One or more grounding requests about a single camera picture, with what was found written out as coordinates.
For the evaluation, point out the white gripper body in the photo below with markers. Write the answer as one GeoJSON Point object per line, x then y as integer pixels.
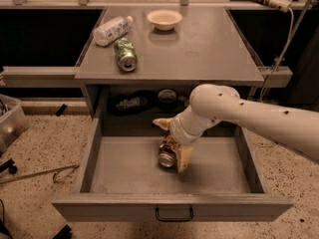
{"type": "Point", "coordinates": [177, 130]}

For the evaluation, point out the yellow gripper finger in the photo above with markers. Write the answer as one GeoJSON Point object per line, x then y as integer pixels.
{"type": "Point", "coordinates": [183, 154]}
{"type": "Point", "coordinates": [162, 123]}

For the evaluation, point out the orange soda can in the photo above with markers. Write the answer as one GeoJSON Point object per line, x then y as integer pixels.
{"type": "Point", "coordinates": [167, 156]}

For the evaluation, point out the grey top drawer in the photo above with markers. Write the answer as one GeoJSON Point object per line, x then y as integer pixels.
{"type": "Point", "coordinates": [120, 178]}

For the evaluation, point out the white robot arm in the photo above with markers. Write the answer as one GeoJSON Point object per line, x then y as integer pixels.
{"type": "Point", "coordinates": [297, 130]}

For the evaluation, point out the grey cabinet counter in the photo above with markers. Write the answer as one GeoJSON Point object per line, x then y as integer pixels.
{"type": "Point", "coordinates": [205, 47]}

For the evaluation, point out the green soda can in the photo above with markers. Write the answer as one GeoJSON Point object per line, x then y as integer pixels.
{"type": "Point", "coordinates": [125, 55]}

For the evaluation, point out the black tape roll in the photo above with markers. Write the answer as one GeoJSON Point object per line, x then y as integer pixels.
{"type": "Point", "coordinates": [167, 99]}

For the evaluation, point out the black bag inside cabinet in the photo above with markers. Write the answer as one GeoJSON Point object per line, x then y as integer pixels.
{"type": "Point", "coordinates": [135, 103]}

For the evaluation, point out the black clip on floor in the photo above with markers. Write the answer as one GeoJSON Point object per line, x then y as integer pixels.
{"type": "Point", "coordinates": [61, 110]}

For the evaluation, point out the white paper bowl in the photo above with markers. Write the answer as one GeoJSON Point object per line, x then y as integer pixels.
{"type": "Point", "coordinates": [164, 20]}

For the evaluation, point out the clear plastic water bottle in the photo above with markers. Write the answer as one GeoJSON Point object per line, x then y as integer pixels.
{"type": "Point", "coordinates": [112, 30]}

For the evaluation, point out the metal rod on floor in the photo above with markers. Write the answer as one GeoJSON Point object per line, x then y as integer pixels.
{"type": "Point", "coordinates": [44, 172]}

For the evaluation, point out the clear plastic bin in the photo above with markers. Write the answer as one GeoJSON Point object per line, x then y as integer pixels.
{"type": "Point", "coordinates": [12, 121]}

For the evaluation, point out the black floor object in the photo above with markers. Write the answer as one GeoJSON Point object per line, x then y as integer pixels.
{"type": "Point", "coordinates": [9, 165]}

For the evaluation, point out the black drawer handle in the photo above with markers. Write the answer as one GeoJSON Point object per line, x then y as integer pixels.
{"type": "Point", "coordinates": [174, 214]}

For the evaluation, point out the black bracket on floor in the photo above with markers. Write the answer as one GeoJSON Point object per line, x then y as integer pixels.
{"type": "Point", "coordinates": [64, 233]}

